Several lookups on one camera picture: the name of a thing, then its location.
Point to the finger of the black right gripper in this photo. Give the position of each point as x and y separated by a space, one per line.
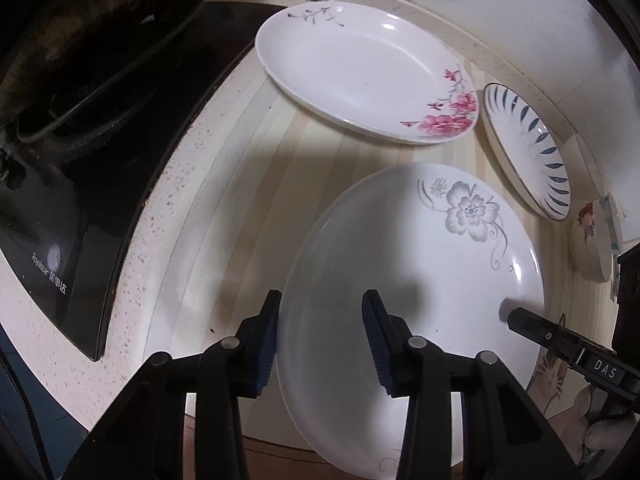
598 365

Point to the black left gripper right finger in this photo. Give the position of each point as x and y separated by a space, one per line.
505 436

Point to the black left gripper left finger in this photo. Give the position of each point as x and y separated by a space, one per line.
140 435

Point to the white bowl red pattern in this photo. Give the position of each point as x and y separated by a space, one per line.
595 237

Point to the white plate grey flower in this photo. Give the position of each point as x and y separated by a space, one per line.
446 253

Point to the white plate blue leaf pattern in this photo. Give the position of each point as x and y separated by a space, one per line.
527 152

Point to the black glass stove top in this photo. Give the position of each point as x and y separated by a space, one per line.
78 164

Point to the striped table mat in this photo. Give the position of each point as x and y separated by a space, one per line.
246 184

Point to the white oval plate pink flowers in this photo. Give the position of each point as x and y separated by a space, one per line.
369 71

